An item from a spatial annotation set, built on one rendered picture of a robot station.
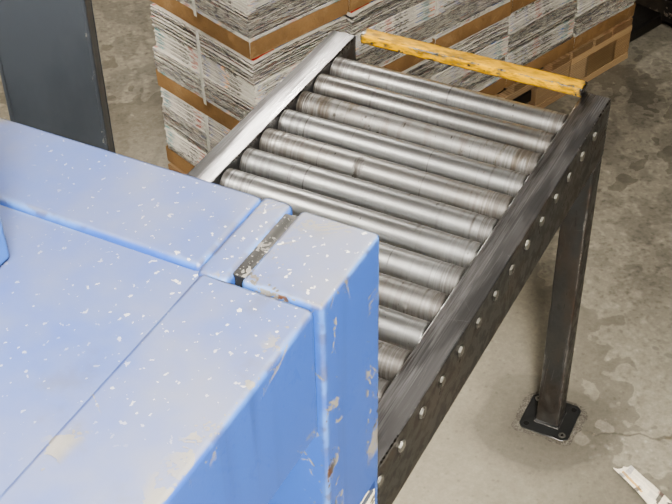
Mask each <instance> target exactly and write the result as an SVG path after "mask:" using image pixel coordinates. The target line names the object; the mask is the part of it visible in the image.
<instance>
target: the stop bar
mask: <svg viewBox="0 0 672 504"><path fill-rule="evenodd" d="M360 41H361V43H363V44H367V45H371V46H375V47H379V48H383V49H387V50H391V51H395V52H399V53H403V54H407V55H411V56H415V57H419V58H423V59H427V60H431V61H435V62H439V63H444V64H448V65H452V66H456V67H460V68H464V69H468V70H472V71H476V72H480V73H484V74H488V75H492V76H496V77H500V78H504V79H508V80H512V81H516V82H520V83H524V84H528V85H532V86H536V87H541V88H545V89H549V90H553V91H557V92H561V93H565V94H569V95H573V96H577V97H582V96H583V95H584V94H585V92H586V91H587V87H588V83H587V81H583V80H579V79H575V78H571V77H567V76H562V75H558V74H554V73H550V72H546V71H542V70H538V69H534V68H529V67H525V66H521V65H517V64H513V63H509V62H505V61H501V60H496V59H492V58H488V57H484V56H480V55H476V54H472V53H467V52H463V51H459V50H455V49H451V48H447V47H443V46H439V45H434V44H430V43H426V42H422V41H418V40H414V39H410V38H406V37H401V36H397V35H393V34H389V33H385V32H381V31H377V30H373V29H368V28H367V29H366V30H365V31H364V32H363V33H362V34H361V35H360Z"/></svg>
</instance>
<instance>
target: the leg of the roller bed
mask: <svg viewBox="0 0 672 504"><path fill-rule="evenodd" d="M601 160H602V157H601V159H600V160H599V162H598V164H597V165H596V167H595V169H594V170H593V172H592V174H591V175H590V177H589V179H588V180H587V182H586V184H585V185H584V187H583V188H582V190H581V192H580V193H579V195H578V197H577V198H576V200H575V202H574V203H573V205H572V207H571V208H570V210H569V212H568V213H567V215H566V217H565V218H564V220H563V222H562V223H561V225H560V229H559V237H558V246H557V254H556V262H555V270H554V278H553V286H552V298H551V306H550V311H549V318H548V326H547V334H546V342H545V350H544V358H543V366H542V374H541V382H540V390H539V398H538V406H537V414H536V416H535V417H536V419H538V420H540V421H543V422H546V423H548V424H551V425H554V426H558V425H559V423H560V421H561V419H562V417H563V415H564V413H565V408H566V401H567V394H568V387H569V380H570V373H571V366H572V360H573V353H574V346H575V339H576V332H577V325H578V318H579V311H580V305H581V298H582V291H583V284H584V277H585V270H586V263H587V256H588V250H589V243H590V236H591V229H592V222H593V215H594V208H595V201H596V195H597V188H598V181H599V174H600V167H601Z"/></svg>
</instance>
